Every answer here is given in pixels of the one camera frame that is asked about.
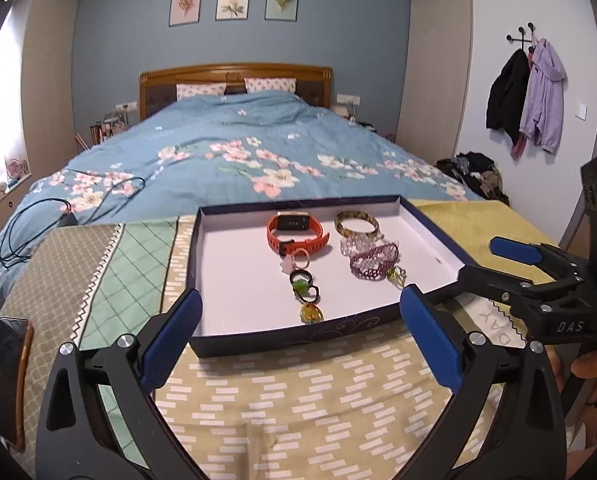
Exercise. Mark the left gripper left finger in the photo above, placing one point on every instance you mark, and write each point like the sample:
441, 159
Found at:
74, 435

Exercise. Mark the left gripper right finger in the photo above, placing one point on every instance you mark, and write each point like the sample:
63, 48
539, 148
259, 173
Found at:
526, 437

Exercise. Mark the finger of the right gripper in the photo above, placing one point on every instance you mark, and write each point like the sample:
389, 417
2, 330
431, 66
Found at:
517, 251

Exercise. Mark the tortoiseshell bangle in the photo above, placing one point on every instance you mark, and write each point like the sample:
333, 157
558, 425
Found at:
351, 222

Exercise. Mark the yellow amber pendant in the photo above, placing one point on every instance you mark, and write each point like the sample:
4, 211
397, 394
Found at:
310, 313

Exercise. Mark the dark shallow tray box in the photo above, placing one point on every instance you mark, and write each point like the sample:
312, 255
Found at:
248, 302

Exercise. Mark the orange smart watch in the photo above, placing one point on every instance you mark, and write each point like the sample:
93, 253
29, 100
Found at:
296, 231

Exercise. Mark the person right hand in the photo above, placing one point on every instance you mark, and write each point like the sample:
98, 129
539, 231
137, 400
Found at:
593, 364

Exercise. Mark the yellow quilted cloth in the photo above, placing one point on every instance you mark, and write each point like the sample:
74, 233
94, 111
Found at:
474, 223

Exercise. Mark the pile of dark clothes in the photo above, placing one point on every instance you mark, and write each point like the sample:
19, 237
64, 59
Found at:
478, 172

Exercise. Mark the smartphone in brown case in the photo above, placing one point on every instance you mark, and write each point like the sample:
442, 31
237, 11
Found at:
16, 336

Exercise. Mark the lilac jacket on hook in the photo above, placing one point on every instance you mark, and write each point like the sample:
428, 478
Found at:
543, 110

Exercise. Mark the black jacket on hook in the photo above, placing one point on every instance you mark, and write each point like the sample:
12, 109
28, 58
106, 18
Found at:
507, 96

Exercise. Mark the blue floral duvet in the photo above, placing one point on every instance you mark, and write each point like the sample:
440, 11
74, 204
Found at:
217, 150

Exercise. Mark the right patterned pillow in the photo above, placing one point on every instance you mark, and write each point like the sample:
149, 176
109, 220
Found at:
256, 85

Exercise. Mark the patterned pillow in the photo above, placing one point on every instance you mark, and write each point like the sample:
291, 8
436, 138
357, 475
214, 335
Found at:
184, 91
256, 85

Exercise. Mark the wooden headboard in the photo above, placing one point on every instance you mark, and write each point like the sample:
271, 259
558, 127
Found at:
158, 88

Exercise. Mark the left patterned pillow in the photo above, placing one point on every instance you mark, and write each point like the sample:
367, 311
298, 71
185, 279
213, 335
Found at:
184, 91

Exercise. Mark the right framed leaf picture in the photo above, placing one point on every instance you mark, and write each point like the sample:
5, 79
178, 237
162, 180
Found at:
281, 10

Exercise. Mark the middle framed flower picture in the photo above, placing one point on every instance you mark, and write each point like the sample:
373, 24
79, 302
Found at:
230, 10

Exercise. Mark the framed flower picture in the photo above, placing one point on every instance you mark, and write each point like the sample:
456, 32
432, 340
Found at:
230, 10
184, 12

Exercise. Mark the left framed flower picture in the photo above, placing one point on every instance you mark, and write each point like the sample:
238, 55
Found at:
184, 12

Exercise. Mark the white wall switch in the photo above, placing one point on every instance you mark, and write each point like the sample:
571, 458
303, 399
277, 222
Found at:
581, 111

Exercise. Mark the black wall coat hook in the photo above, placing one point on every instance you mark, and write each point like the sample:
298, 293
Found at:
526, 34

